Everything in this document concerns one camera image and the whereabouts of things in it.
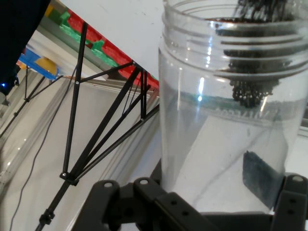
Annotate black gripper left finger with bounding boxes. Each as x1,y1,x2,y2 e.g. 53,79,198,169
71,176,205,231

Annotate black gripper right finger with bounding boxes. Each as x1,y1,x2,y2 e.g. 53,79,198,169
242,150,308,231

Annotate clear plastic jar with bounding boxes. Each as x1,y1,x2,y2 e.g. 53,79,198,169
158,0,308,215

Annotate black seeds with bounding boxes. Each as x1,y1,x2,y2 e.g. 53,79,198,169
216,0,295,108

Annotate large red foam block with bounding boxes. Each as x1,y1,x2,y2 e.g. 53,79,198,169
66,8,160,90

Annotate slim black tripod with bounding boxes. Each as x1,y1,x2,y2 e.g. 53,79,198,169
0,64,64,140

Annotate yellow foam block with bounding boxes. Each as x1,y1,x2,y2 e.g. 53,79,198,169
35,56,58,74

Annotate blue foam block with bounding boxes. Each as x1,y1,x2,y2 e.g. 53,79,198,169
18,47,61,81

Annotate dark navy object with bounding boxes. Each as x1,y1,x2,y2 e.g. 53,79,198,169
0,0,51,97

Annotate thin black tripod cable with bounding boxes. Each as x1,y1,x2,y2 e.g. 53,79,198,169
9,66,81,231

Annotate aluminium wall rail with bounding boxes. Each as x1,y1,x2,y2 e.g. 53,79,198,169
79,72,159,99

